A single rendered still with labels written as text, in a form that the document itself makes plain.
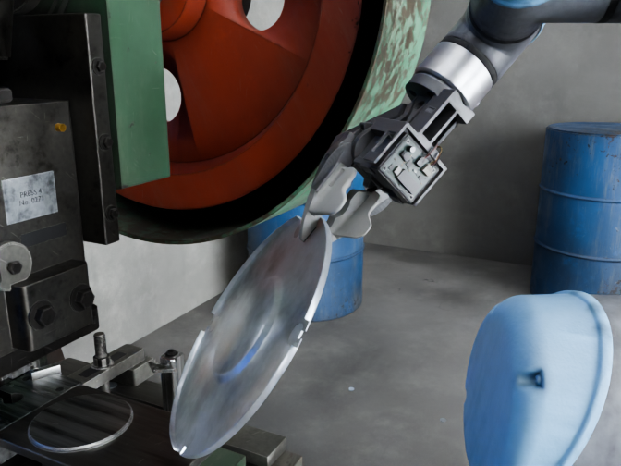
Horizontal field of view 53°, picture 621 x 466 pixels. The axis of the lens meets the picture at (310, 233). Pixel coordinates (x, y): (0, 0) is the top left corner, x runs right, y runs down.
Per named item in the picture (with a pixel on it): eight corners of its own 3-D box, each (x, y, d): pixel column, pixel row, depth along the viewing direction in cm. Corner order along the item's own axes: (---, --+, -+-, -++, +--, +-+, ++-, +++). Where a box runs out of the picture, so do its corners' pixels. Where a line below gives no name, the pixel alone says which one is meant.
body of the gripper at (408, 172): (367, 165, 60) (445, 72, 61) (329, 153, 68) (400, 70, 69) (412, 214, 64) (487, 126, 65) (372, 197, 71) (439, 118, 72)
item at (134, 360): (158, 372, 107) (154, 315, 104) (82, 421, 92) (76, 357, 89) (131, 363, 109) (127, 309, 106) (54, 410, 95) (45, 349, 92)
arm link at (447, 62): (424, 42, 69) (464, 93, 73) (397, 72, 69) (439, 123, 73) (466, 40, 63) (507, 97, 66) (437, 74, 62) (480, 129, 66)
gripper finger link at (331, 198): (300, 234, 61) (363, 165, 62) (279, 220, 67) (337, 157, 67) (321, 253, 63) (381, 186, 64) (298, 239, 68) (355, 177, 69)
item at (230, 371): (226, 495, 51) (219, 491, 51) (153, 429, 77) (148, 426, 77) (371, 199, 60) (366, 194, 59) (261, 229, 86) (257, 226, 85)
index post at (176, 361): (188, 405, 96) (185, 348, 94) (176, 414, 94) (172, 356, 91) (174, 400, 98) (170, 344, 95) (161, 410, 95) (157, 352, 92)
